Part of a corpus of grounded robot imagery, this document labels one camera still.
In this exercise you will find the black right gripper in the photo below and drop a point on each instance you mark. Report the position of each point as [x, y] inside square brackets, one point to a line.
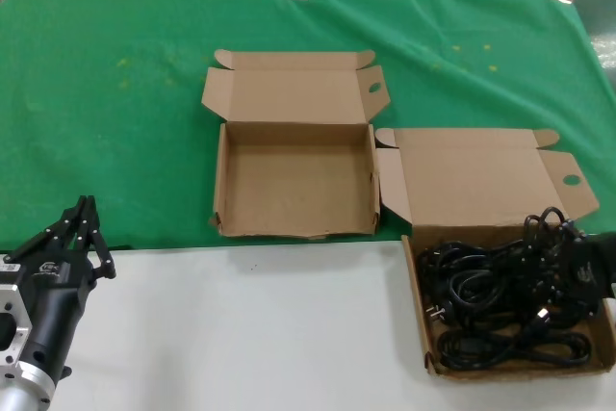
[597, 266]

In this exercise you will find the right silver camera bracket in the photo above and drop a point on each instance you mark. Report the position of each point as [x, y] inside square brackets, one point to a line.
[611, 315]

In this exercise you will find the left silver camera bracket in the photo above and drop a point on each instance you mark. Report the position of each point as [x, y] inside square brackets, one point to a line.
[12, 329]

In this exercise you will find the open brown cardboard box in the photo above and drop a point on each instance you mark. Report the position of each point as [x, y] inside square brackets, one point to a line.
[481, 180]
[293, 185]

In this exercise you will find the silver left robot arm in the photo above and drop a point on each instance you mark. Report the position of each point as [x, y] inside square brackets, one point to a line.
[24, 389]

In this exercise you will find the silver camera bracket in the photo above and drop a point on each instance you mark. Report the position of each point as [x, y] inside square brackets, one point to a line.
[12, 329]
[611, 315]

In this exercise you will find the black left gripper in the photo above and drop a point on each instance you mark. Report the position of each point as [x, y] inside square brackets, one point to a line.
[55, 305]

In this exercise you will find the green table cloth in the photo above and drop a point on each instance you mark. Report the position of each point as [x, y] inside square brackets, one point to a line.
[120, 141]

